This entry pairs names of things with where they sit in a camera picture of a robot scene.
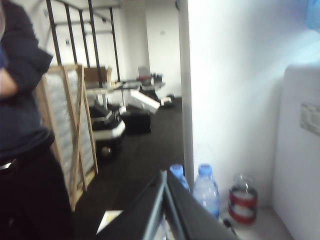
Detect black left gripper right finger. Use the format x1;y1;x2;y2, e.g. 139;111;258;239
166;171;241;240

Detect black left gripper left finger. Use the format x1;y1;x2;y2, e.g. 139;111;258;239
96;170;168;240

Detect person bare forearm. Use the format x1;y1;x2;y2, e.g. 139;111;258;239
0;67;19;96

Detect white black mobile robot base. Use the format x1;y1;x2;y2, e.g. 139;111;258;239
86;87;126;159

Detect black floor box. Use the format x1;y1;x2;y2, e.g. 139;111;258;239
122;112;153;136

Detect brown cardboard box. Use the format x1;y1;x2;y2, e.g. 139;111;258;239
83;66;113;88

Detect white paper sheet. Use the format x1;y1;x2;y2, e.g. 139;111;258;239
96;209;124;235

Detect black marker pen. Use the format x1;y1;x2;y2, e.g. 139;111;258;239
222;217;237;236

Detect clear water bottle blue cap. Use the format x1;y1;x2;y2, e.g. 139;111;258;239
192;163;221;221
169;163;191;194

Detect clear jar red bands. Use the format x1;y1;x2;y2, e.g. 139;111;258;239
227;173;258;226

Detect white water dispenser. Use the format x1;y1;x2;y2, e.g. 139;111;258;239
271;63;320;240

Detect wooden crate with plastic wrap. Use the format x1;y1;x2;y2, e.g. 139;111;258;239
34;64;100;212

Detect person in dark clothes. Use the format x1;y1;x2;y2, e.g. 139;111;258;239
0;0;73;240

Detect grey background robot cart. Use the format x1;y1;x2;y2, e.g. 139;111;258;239
136;65;176;109

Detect black stair railing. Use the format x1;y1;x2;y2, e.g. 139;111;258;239
46;0;121;83

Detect blue dispenser water jug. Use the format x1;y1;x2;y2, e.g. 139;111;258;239
303;0;320;31

